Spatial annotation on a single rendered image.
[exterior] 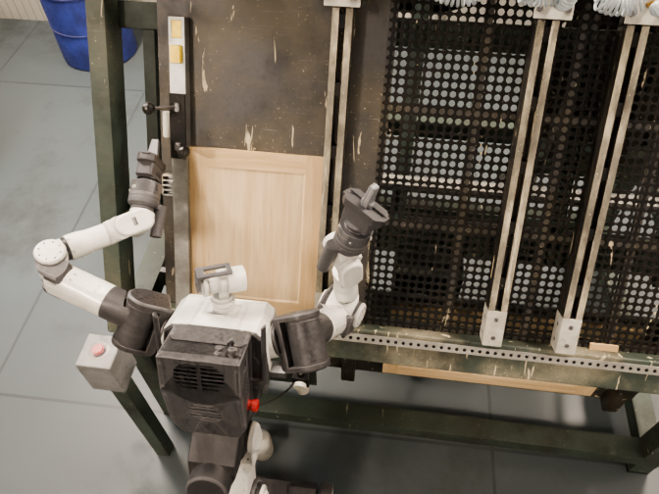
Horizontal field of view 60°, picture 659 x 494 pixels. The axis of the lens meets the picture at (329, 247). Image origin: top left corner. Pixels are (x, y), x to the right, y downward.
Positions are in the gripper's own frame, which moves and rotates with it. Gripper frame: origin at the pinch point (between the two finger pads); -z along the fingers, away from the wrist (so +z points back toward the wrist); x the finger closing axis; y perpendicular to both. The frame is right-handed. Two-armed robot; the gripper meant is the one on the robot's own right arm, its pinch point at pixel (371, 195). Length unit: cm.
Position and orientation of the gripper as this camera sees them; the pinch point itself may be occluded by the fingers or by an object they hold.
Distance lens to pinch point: 135.3
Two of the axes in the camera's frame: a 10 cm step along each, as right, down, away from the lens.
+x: -7.4, -6.2, 2.7
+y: 6.2, -4.6, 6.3
